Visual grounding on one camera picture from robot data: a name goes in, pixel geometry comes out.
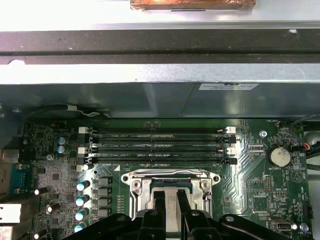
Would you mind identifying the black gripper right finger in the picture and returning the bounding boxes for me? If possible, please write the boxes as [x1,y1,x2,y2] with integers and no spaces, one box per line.
[176,189,282,240]

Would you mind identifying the silver internal USB port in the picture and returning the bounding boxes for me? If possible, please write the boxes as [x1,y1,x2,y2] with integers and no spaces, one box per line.
[269,217,294,234]

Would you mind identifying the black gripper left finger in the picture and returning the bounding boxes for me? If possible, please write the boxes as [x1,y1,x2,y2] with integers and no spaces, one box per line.
[66,189,167,240]

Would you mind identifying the metal wire locking lever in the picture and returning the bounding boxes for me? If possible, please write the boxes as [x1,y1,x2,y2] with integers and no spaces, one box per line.
[130,169,204,179]

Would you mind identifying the green motherboard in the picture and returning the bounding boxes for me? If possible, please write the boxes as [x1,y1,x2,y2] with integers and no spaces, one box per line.
[19,118,311,240]

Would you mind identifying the RAM slot black latches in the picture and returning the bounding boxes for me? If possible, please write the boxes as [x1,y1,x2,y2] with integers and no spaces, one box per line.
[84,156,238,166]
[87,136,237,146]

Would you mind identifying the metal socket cover frame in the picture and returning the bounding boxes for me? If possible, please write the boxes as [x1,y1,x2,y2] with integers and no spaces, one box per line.
[138,176,204,213]

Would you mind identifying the silver coin battery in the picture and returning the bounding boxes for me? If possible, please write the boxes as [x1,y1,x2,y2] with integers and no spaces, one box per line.
[267,145,292,168]

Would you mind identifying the black PC case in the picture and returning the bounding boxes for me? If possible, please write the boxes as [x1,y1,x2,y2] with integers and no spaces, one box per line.
[0,23,320,240]

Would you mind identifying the white case sticker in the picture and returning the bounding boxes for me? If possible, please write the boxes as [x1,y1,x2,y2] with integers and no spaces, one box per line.
[198,82,260,91]

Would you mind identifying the square brown base plate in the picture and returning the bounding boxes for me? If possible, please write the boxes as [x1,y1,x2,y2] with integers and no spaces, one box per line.
[129,0,258,13]

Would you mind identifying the silver-topped CPU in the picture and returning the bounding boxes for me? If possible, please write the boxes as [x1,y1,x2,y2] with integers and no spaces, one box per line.
[151,178,195,232]

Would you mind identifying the CPU socket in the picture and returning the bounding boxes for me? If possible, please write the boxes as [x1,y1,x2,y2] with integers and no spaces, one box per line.
[120,168,221,221]

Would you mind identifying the gray cable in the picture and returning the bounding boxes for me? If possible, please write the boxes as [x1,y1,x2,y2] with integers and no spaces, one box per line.
[289,113,320,148]

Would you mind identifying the silver rear port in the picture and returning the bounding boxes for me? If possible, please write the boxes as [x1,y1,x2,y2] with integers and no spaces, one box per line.
[0,149,20,165]
[0,202,23,224]

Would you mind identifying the blue rear port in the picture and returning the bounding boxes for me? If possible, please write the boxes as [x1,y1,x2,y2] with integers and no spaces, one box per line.
[9,163,39,198]

